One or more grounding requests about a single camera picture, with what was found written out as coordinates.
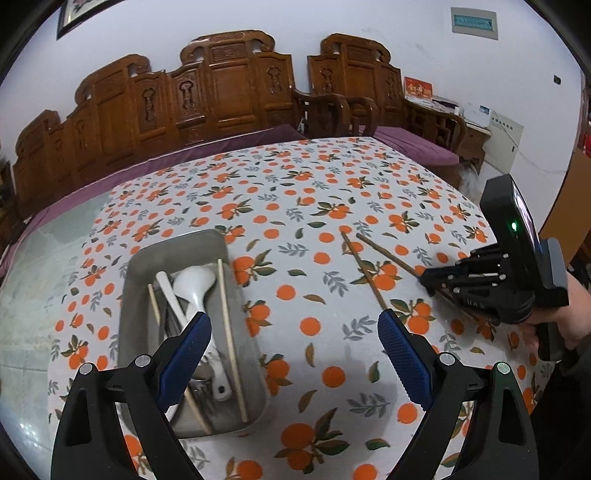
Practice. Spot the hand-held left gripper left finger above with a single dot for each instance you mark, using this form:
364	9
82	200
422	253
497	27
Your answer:
189	350

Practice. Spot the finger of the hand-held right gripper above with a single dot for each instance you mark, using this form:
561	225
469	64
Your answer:
461	290
485	265

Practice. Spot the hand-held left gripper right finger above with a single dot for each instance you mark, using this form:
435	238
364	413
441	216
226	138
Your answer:
401	355

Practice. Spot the light wooden chopstick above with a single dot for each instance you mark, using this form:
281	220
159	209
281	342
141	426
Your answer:
153	302
228	332

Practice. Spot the metal fork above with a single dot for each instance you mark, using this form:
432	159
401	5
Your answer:
203	392

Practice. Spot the white ceramic spoon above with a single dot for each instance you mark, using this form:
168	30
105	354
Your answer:
194	284
165	286

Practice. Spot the dark brown chopstick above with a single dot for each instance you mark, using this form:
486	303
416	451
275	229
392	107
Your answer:
362	270
388	255

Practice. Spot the rectangular metal tray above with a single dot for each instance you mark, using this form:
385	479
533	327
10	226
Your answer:
194	244

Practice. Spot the person's right hand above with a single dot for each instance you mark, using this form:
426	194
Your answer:
577	318

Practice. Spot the brown wooden door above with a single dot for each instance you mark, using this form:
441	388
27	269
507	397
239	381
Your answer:
568	194

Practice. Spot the white plastic bag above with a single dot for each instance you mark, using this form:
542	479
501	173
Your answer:
468	173

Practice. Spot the white electrical cabinet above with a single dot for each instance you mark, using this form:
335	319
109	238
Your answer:
505	141

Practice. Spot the wooden side cabinet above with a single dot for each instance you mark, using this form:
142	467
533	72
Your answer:
473	143

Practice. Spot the white box blue label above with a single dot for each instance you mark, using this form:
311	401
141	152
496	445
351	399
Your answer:
482	113

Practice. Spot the purple armchair cushion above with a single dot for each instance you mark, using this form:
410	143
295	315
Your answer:
415	143

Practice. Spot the red calendar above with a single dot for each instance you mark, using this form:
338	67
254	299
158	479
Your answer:
419	87

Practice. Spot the orange print tablecloth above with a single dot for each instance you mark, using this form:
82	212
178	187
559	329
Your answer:
323	194

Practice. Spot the carved wooden armchair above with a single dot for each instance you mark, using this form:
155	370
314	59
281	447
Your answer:
355	78

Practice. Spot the carved wooden sofa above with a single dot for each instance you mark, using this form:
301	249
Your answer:
231	92

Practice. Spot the framed picture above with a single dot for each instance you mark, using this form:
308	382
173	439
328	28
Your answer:
74	18

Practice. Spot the wall distribution panel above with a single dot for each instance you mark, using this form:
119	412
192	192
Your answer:
474	23

